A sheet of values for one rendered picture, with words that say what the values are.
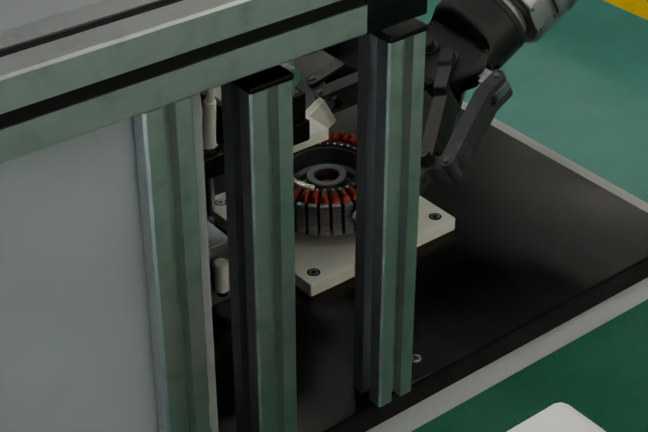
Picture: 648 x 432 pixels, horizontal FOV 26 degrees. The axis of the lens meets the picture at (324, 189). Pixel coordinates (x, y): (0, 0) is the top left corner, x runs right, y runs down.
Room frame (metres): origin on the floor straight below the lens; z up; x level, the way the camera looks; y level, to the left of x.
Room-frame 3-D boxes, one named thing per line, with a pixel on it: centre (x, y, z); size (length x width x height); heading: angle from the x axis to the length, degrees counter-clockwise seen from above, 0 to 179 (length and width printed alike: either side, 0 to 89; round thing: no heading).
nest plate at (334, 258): (0.97, 0.00, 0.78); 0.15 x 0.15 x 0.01; 38
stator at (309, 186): (0.97, 0.00, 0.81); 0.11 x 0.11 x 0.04
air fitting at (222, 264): (0.85, 0.08, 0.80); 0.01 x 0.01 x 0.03; 38
